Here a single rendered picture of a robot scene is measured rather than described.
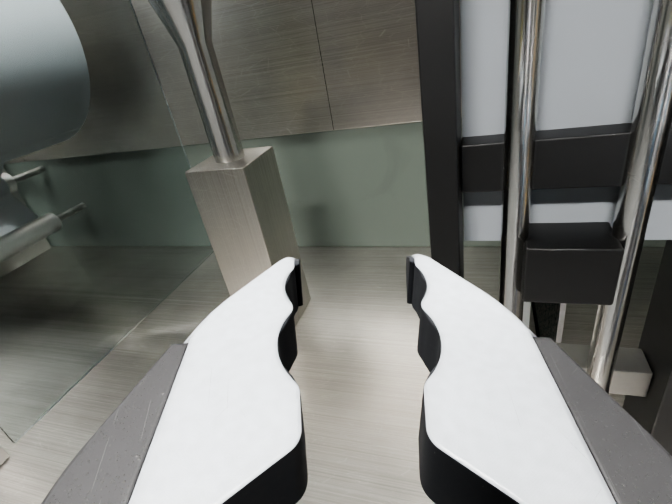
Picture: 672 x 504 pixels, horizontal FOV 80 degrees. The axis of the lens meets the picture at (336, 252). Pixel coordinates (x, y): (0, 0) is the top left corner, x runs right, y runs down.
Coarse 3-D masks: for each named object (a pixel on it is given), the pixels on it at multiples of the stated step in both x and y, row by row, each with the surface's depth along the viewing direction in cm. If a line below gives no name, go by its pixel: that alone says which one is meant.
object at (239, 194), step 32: (160, 0) 43; (192, 0) 44; (192, 32) 45; (192, 64) 47; (224, 96) 50; (224, 128) 51; (224, 160) 53; (256, 160) 53; (192, 192) 54; (224, 192) 52; (256, 192) 53; (224, 224) 55; (256, 224) 54; (288, 224) 61; (224, 256) 58; (256, 256) 57; (288, 256) 61
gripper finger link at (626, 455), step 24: (552, 360) 8; (576, 384) 8; (576, 408) 7; (600, 408) 7; (600, 432) 7; (624, 432) 7; (600, 456) 6; (624, 456) 6; (648, 456) 6; (624, 480) 6; (648, 480) 6
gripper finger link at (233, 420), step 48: (288, 288) 11; (192, 336) 9; (240, 336) 9; (288, 336) 10; (192, 384) 8; (240, 384) 8; (288, 384) 8; (192, 432) 7; (240, 432) 7; (288, 432) 7; (144, 480) 6; (192, 480) 6; (240, 480) 6; (288, 480) 7
